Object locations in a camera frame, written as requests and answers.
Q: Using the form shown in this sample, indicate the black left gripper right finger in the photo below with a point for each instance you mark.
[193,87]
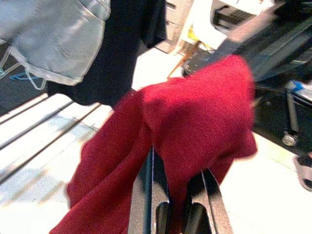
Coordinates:
[207,207]

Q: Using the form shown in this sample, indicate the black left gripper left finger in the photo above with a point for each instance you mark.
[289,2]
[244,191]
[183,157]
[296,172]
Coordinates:
[148,195]

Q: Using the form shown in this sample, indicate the plain red garment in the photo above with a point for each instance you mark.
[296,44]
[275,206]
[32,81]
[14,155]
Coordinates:
[195,109]

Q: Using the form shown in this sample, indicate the blue plastic clothes hanger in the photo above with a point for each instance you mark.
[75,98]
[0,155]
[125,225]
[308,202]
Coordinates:
[22,77]

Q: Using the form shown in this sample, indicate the black metal clothes rack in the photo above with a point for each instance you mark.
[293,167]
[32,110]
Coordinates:
[48,126]

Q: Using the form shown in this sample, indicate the black shirt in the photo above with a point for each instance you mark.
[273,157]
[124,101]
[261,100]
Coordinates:
[117,61]

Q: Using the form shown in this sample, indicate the black floor carpet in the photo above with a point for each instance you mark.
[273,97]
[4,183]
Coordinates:
[14,97]

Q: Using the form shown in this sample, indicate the white box with yellow label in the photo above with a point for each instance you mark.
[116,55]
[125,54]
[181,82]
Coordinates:
[207,29]

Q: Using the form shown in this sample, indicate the light blue denim garment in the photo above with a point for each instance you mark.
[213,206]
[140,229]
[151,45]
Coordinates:
[61,41]

